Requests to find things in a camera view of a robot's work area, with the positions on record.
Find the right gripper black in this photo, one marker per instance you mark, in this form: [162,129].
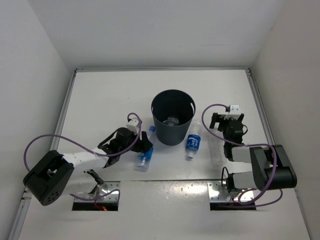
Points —
[218,119]

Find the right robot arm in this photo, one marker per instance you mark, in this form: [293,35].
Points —
[265,164]

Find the white cap blue label bottle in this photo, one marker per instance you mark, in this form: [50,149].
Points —
[193,139]

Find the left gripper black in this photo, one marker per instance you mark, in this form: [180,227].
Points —
[143,145]

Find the blue cap water bottle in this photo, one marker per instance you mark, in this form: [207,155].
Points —
[143,160]

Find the aluminium frame rail left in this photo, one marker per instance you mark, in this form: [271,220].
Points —
[59,127]

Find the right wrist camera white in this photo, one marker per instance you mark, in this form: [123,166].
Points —
[233,112]

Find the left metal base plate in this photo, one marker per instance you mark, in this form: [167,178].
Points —
[107,192]

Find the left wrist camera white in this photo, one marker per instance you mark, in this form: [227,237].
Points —
[133,125]

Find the metal base plate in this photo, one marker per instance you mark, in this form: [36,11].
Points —
[107,192]
[217,194]

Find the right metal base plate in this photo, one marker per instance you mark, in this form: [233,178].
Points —
[217,194]

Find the clear bottle orange blue label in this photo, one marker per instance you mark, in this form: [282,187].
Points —
[171,121]

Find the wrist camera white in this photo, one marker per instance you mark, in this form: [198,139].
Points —
[133,125]
[233,112]

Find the dark round waste bin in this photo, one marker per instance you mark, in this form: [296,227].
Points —
[172,103]

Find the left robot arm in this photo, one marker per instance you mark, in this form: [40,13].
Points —
[74,174]

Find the clear unlabelled plastic bottle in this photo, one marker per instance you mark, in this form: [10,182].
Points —
[216,151]

